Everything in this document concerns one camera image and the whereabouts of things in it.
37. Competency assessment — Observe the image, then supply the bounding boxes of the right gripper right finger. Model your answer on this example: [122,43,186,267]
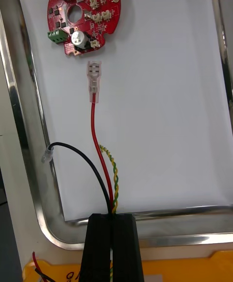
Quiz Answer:
[112,213,145,282]

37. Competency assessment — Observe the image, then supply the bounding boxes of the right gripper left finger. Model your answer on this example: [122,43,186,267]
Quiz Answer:
[79,213,113,282]

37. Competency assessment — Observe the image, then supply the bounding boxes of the red black green-yellow wire harness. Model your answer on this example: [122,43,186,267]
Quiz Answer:
[32,60,122,282]

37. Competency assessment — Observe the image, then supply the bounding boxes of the yellow-orange plastic bin with handwriting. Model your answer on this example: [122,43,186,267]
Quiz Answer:
[21,249,233,282]

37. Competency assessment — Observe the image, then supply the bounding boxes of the steel tray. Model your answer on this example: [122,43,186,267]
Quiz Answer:
[0,0,233,251]

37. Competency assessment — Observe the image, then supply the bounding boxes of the white paper sheet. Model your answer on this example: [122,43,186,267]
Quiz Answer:
[15,0,233,222]

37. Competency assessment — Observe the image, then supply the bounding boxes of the round red circuit board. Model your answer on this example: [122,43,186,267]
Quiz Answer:
[46,0,121,57]

